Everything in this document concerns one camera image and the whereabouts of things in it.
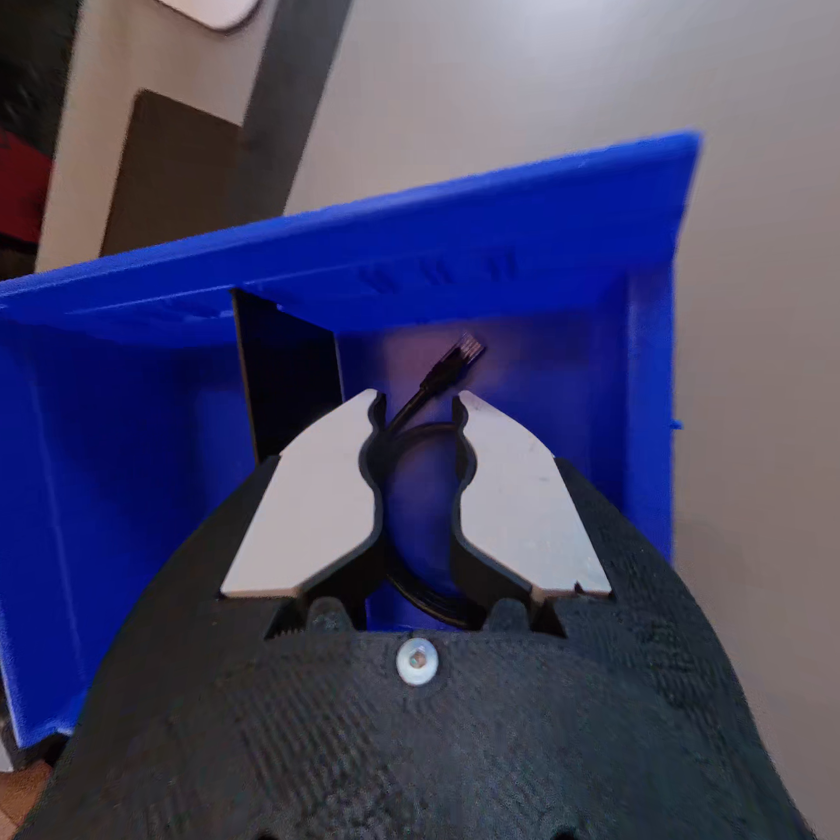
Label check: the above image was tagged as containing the black bin divider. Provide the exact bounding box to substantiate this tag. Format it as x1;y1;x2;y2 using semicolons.
231;289;345;463

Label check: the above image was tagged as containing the black ethernet cable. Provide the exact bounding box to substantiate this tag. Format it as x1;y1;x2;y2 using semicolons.
384;333;488;627

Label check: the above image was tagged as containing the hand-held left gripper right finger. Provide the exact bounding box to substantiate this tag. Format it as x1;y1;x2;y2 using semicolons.
450;390;614;608

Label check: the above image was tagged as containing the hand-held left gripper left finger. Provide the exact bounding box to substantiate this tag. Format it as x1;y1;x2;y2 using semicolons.
219;388;388;614

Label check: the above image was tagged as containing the blue plastic bin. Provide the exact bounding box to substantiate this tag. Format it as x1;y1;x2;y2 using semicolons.
0;130;703;750

